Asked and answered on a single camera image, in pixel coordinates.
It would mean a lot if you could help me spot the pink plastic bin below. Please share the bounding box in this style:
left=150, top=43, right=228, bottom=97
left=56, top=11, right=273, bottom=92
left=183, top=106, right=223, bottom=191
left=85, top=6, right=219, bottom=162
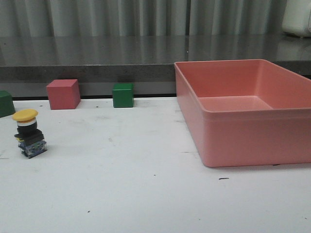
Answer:
left=174, top=59, right=311, bottom=167

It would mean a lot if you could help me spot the yellow push button switch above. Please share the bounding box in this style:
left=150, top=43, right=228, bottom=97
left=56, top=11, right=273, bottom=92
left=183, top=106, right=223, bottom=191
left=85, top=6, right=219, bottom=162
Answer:
left=12, top=109, right=47, bottom=159

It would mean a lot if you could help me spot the pink cube block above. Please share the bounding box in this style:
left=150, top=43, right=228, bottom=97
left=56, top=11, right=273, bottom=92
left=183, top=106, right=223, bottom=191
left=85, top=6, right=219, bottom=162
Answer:
left=46, top=79, right=81, bottom=110

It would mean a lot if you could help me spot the white appliance in background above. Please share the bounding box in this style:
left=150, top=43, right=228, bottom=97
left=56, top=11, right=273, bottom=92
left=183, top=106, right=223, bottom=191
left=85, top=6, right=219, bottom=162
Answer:
left=282, top=0, right=311, bottom=37

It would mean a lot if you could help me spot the grey curtain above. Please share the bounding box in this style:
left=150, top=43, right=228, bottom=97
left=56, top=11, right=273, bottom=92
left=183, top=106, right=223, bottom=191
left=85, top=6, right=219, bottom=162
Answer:
left=0, top=0, right=286, bottom=37

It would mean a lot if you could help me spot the green cube block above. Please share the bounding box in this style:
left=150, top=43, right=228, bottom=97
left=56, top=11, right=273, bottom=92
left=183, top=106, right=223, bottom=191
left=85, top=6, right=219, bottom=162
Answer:
left=112, top=83, right=134, bottom=108

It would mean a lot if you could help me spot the green block at left edge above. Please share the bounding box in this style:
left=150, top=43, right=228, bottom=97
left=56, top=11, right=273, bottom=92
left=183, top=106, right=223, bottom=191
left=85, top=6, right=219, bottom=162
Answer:
left=0, top=90, right=15, bottom=117

